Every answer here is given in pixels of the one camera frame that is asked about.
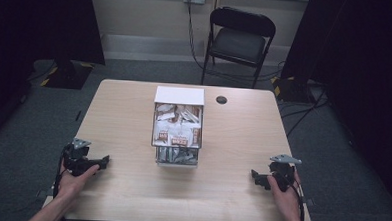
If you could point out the clear drawer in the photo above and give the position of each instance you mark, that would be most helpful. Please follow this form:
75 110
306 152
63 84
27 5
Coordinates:
177 163

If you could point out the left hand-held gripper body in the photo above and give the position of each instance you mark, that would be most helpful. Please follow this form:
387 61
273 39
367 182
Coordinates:
76 158

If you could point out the person's right hand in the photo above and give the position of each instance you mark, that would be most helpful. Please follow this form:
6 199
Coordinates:
284 201

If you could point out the clear box of snack packets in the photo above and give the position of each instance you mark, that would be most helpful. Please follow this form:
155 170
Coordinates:
179 96

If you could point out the black curtain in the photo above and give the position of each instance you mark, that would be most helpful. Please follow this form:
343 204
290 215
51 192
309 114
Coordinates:
359 64
37 23

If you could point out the person's left hand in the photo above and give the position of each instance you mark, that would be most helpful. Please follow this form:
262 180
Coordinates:
72 182

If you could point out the black stand base yellow stripes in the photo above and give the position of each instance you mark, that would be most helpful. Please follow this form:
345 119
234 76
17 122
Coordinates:
290 88
67 73

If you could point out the pile of silver packets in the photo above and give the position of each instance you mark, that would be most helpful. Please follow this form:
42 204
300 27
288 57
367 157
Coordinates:
177 155

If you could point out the black folding chair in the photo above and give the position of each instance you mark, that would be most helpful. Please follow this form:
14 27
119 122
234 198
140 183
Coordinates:
240 42

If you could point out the pile of white brown packets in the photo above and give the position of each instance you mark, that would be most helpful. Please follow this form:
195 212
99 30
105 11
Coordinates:
177 124

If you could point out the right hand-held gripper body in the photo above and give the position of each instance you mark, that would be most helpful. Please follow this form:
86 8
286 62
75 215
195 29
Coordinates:
283 171

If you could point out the black table grommet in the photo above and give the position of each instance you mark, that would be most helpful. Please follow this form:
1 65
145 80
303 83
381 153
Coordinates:
221 100

